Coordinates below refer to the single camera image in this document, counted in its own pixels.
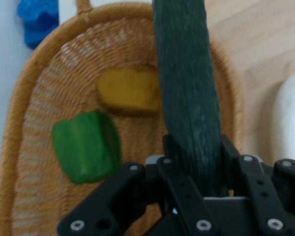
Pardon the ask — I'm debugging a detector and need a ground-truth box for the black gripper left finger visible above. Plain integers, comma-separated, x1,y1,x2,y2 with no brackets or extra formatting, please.
57,134,220,236

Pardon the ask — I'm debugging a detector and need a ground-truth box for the blue plastic object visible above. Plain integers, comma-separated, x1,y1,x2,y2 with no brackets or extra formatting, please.
16,0,60,50

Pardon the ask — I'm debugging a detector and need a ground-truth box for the wooden cutting board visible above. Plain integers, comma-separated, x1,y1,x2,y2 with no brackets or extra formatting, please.
204,0,295,164

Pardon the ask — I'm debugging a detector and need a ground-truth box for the woven wicker basket with handles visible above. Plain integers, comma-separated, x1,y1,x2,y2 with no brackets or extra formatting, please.
0,0,244,236

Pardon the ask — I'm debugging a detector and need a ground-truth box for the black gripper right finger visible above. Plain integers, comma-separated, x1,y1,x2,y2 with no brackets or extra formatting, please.
220,134,295,236

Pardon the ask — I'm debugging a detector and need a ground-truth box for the green bell pepper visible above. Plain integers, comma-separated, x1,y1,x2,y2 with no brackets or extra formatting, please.
51,110,121,185

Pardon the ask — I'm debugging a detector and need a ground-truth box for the yellow-brown potato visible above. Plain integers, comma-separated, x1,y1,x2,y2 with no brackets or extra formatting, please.
96,67,163,117

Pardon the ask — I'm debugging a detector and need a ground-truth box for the white radish with green leaves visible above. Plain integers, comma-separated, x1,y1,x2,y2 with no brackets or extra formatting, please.
269,70,295,163

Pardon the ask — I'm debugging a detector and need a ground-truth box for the long dark green cucumber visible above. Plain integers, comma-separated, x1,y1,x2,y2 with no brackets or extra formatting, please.
151,0,223,198

